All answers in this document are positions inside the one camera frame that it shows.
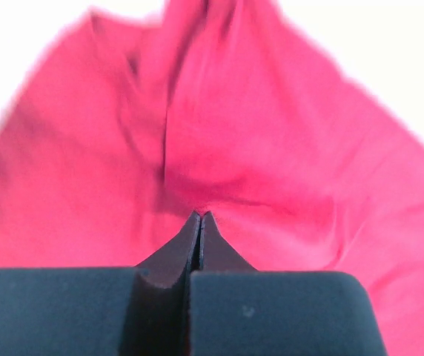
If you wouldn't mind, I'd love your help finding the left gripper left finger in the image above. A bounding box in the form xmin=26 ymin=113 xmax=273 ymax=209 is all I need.
xmin=0 ymin=214 xmax=201 ymax=355

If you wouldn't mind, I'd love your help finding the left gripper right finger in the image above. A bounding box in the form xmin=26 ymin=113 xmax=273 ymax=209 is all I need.
xmin=189 ymin=213 xmax=386 ymax=355

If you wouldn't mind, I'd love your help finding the red t shirt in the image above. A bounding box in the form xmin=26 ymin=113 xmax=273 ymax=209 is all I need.
xmin=0 ymin=1 xmax=424 ymax=355

